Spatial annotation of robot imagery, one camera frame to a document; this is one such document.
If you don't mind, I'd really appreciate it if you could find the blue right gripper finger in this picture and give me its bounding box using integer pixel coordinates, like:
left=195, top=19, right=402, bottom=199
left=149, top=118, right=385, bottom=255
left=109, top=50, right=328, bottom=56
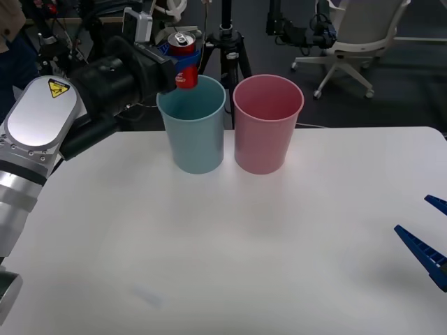
left=393, top=224, right=447, bottom=293
left=424, top=195, right=447, bottom=215

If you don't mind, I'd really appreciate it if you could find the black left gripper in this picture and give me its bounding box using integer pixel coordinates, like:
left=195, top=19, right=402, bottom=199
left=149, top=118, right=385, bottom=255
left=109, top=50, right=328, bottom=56
left=133, top=40, right=203, bottom=103

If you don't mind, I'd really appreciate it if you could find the red drink can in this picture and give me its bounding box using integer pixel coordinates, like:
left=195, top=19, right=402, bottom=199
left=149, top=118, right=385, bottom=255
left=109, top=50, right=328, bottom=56
left=167, top=31, right=200, bottom=90

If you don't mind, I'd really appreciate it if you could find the white office chair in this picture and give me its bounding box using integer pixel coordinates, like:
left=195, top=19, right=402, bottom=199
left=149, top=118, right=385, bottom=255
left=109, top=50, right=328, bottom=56
left=152, top=0, right=204, bottom=45
left=291, top=0, right=411, bottom=101

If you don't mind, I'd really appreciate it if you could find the pale blue plastic bin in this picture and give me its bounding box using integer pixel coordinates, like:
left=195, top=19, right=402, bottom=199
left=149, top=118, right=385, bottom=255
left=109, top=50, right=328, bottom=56
left=156, top=74, right=228, bottom=175

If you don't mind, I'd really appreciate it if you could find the wooden edged desk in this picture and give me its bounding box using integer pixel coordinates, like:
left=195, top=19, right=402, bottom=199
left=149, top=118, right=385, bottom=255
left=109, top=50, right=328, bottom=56
left=24, top=0, right=157, bottom=26

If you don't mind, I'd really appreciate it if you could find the pink plastic bin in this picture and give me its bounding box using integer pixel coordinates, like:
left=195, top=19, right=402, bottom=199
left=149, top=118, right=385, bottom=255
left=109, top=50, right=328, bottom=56
left=232, top=74, right=305, bottom=176

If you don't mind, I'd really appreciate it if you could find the person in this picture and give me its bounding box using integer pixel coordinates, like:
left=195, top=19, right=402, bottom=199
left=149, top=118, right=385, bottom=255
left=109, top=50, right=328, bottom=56
left=0, top=0, right=40, bottom=123

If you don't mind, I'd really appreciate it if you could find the black camera tripod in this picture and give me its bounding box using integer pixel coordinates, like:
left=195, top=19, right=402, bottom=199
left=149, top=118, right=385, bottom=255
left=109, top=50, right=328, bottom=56
left=195, top=0, right=253, bottom=131

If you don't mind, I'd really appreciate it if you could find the black stand with wires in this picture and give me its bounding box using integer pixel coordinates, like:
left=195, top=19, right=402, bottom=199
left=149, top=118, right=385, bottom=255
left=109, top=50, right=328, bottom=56
left=34, top=0, right=105, bottom=80

